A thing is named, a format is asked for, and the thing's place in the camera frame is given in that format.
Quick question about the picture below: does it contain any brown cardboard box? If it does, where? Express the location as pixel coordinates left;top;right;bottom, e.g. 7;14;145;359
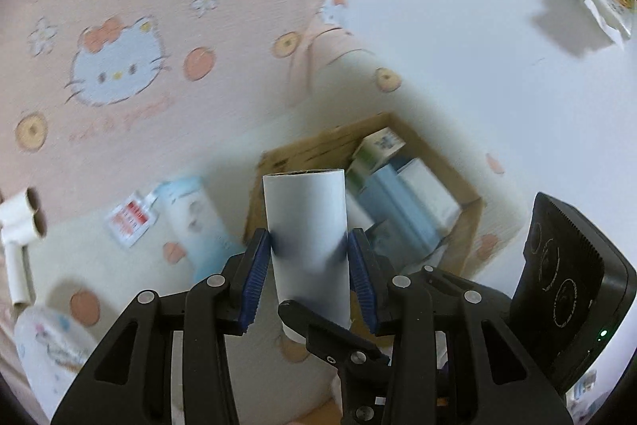
243;111;486;291

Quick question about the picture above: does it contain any light blue box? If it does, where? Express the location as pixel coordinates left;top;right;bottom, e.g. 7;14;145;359
371;166;424;227
358;193;441;259

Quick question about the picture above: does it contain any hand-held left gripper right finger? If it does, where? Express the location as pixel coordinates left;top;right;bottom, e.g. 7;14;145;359
347;228;573;425

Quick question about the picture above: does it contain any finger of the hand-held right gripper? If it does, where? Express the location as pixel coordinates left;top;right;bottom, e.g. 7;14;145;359
422;264;514;311
277;300;393;425

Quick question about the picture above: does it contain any blue and white packet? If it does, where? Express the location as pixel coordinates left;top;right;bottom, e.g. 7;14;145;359
154;176;246;282

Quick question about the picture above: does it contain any pink printed blanket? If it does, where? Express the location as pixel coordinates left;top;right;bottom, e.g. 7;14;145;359
0;0;528;425

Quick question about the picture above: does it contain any red and white packet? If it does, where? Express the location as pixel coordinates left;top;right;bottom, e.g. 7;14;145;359
106;191;160;249

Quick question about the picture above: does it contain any green and white box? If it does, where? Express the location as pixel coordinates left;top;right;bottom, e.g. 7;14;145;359
351;129;405;178

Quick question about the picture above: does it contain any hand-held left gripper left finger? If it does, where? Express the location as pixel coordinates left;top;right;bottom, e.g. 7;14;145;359
50;228;273;425

